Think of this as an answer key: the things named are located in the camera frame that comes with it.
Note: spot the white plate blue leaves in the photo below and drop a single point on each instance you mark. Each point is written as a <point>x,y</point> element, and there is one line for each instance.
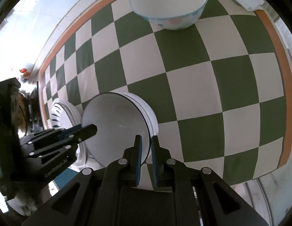
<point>57,114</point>

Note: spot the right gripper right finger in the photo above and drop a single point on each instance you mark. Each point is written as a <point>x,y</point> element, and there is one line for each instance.
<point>200,197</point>

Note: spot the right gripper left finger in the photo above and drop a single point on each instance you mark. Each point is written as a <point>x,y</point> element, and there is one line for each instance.
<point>93,197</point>

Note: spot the white plate grey flower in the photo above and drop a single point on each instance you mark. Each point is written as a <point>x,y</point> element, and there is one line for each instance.
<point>81,152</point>

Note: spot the green white checkered cloth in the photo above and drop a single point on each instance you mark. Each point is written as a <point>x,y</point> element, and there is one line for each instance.
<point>221,89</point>

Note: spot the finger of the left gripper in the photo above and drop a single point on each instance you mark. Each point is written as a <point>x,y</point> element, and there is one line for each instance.
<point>51,142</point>

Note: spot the red tomato decoration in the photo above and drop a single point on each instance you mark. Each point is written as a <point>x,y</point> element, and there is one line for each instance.
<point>23,70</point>

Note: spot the white bowl dark rim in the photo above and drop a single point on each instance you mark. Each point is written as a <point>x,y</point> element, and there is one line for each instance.
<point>118,121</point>

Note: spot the white bowl blue dots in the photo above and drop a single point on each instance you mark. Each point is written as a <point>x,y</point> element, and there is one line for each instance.
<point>169,14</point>

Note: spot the white bowl red flowers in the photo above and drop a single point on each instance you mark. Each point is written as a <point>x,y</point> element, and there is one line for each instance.
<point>147,112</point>

